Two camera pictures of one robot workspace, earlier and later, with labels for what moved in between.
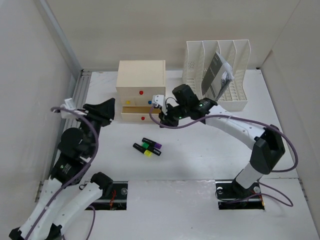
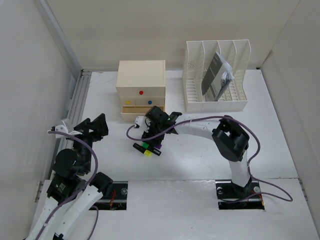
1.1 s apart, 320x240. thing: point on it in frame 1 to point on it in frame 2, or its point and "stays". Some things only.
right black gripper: x=167 y=120 to x=153 y=142
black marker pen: x=155 y=150 stays
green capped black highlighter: x=142 y=148 stays
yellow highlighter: x=148 y=153 stays
